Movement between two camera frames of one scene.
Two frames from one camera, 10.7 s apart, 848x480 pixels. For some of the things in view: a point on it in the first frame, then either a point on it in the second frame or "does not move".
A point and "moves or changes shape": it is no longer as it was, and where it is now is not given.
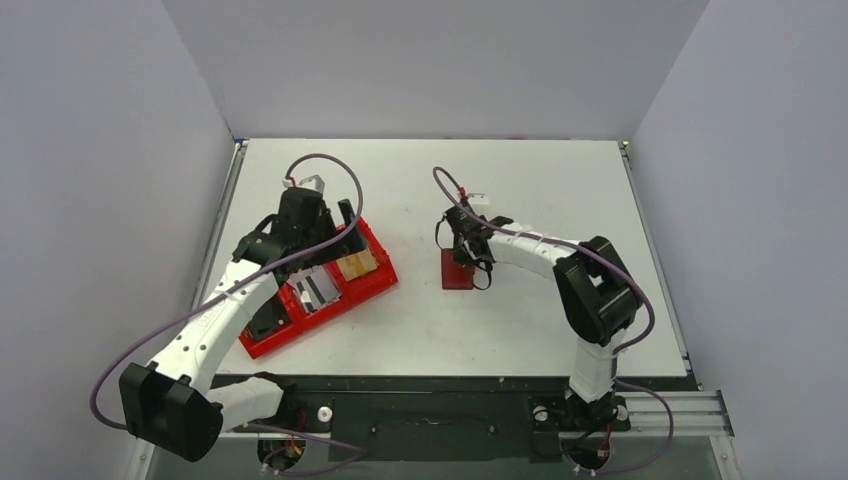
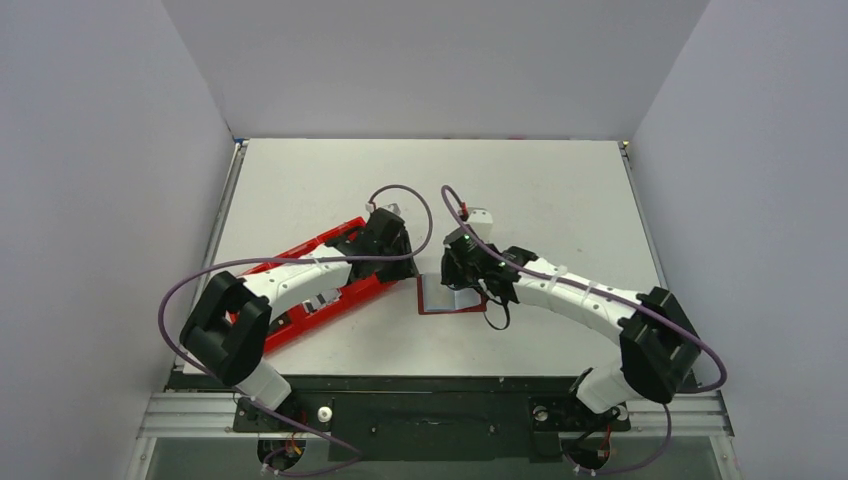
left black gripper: x=353 y=244 -> x=405 y=270
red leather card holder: x=454 y=275 moves or changes shape
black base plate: x=451 y=418 does not move
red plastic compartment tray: x=293 y=308 does not move
